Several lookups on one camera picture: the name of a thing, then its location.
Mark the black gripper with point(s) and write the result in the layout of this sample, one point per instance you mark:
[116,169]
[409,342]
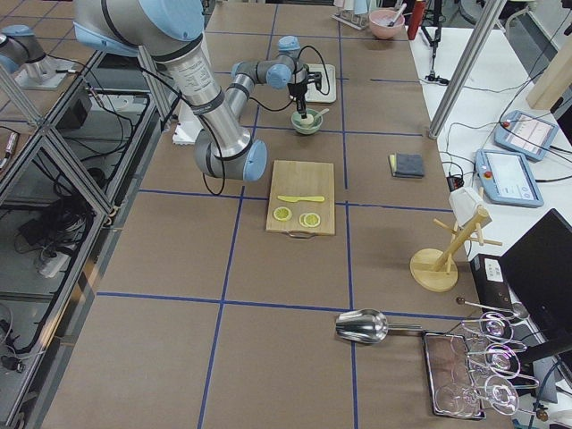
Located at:
[297,88]

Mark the white steamed bun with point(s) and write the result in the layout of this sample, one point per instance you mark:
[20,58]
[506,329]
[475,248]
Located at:
[306,121]

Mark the white plastic spoon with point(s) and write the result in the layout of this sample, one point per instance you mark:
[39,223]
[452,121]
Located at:
[320,114]

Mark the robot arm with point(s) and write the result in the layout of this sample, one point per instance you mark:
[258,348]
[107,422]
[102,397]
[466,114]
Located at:
[172,32]
[19,46]

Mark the mint green bowl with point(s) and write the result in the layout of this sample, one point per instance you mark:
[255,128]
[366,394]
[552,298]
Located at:
[314,128]

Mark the pink bowl with ice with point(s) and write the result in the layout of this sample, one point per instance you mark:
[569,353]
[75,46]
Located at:
[383,24]

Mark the long metal bar spoon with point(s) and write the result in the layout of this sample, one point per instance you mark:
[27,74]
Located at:
[491,308]

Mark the white bear tray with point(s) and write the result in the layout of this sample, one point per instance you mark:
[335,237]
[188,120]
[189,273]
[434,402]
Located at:
[327,94]

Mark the bamboo cutting board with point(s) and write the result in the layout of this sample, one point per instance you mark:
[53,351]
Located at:
[299,178]

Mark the yellow plastic knife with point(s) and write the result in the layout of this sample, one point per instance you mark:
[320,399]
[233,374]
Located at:
[296,199]

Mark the grey folded cloth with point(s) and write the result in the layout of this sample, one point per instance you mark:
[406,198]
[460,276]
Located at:
[406,165]

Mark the metal cylinder tool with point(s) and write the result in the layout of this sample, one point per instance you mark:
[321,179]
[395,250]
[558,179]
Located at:
[397,14]

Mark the red cylinder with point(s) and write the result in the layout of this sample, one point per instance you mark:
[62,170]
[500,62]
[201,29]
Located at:
[416,19]

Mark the black tripod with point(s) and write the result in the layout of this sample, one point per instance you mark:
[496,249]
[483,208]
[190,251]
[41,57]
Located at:
[433,40]

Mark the white paper mug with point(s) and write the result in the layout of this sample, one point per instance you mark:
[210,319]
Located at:
[464,202]

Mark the wooden mug tree stand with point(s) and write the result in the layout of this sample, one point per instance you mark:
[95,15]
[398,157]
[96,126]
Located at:
[434,269]

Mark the far teach pendant tablet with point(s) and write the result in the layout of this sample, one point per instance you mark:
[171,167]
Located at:
[526,134]

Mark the teach pendant tablet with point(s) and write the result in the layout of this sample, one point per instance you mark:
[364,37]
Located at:
[507,178]
[526,134]

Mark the near teach pendant tablet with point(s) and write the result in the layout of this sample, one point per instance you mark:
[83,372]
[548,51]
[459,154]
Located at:
[507,178]

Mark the metal scoop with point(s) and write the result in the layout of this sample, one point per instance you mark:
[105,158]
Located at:
[369,326]

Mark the wooden board leaning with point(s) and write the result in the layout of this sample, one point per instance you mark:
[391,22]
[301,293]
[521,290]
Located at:
[554,81]

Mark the black desktop box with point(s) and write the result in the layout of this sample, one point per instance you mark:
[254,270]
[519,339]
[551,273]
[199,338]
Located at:
[495,278]

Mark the black computer monitor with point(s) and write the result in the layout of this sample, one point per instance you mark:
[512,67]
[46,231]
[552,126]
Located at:
[538,270]

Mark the clear wine glass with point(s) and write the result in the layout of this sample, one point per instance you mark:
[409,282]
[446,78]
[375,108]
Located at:
[469,400]
[501,360]
[490,328]

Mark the dark wooden tray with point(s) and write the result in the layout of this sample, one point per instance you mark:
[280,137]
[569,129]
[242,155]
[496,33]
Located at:
[445,363]

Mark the white wire cup rack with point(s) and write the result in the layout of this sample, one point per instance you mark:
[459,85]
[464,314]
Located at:
[353,13]

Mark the aluminium frame post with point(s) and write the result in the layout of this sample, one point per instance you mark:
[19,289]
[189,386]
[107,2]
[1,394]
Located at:
[473,48]

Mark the grey robot pedestal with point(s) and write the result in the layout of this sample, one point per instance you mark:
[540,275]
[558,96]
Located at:
[47,73]

